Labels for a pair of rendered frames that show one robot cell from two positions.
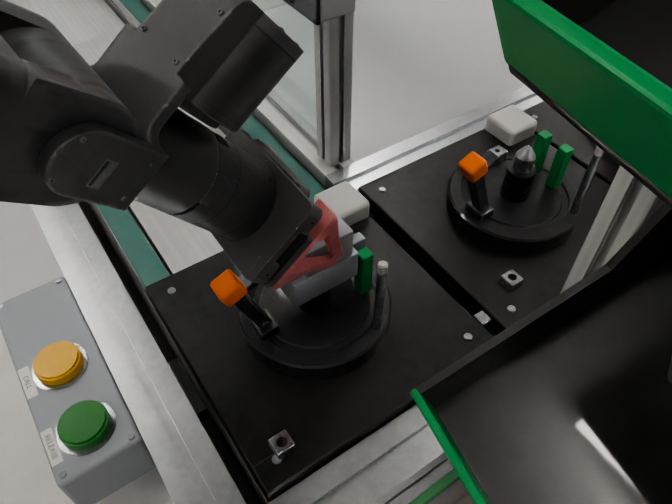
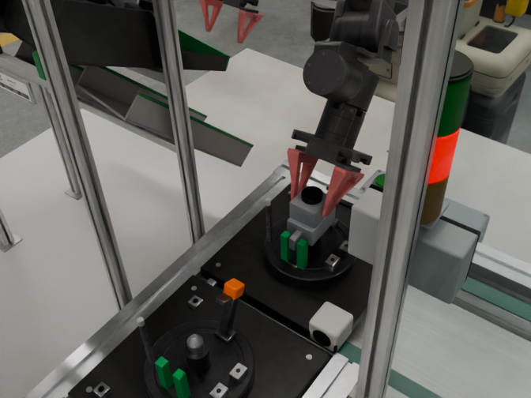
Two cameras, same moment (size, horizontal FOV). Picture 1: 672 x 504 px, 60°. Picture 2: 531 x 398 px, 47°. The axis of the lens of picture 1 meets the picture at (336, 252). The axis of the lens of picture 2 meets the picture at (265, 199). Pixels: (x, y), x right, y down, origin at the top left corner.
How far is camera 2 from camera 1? 96 cm
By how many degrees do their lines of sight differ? 88
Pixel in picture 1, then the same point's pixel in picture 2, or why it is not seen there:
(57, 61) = (352, 16)
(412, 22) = not seen: outside the picture
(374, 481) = (249, 202)
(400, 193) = (292, 358)
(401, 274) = (269, 290)
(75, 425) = not seen: hidden behind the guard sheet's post
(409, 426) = (239, 224)
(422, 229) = (265, 328)
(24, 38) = (365, 14)
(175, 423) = (348, 197)
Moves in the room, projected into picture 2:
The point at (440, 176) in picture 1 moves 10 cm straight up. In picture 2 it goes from (265, 388) to (262, 342)
